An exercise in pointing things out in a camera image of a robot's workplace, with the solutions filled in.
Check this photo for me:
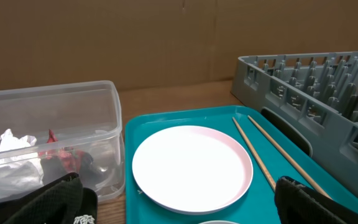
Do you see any clear plastic bin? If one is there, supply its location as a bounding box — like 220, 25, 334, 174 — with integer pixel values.
0, 81, 125, 202

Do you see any grey bowl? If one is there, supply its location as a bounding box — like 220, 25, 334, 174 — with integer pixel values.
199, 220, 239, 224

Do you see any wooden chopstick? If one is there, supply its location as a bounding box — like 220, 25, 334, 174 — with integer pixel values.
248, 116, 331, 199
232, 117, 276, 191

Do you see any white napkin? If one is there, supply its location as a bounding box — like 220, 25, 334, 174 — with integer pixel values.
0, 128, 45, 203

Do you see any red snack wrapper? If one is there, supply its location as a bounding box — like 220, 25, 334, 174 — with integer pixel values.
38, 129, 86, 174

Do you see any teal serving tray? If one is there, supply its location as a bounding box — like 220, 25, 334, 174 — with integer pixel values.
125, 106, 358, 224

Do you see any grey dishwasher rack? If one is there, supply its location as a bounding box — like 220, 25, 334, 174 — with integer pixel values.
232, 51, 358, 197

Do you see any large white plate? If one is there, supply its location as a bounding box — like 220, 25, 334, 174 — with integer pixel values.
132, 126, 254, 215

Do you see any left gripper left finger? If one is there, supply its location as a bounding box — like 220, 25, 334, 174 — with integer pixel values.
0, 172, 98, 224

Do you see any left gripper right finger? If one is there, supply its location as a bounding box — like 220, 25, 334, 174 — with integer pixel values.
274, 176, 358, 224

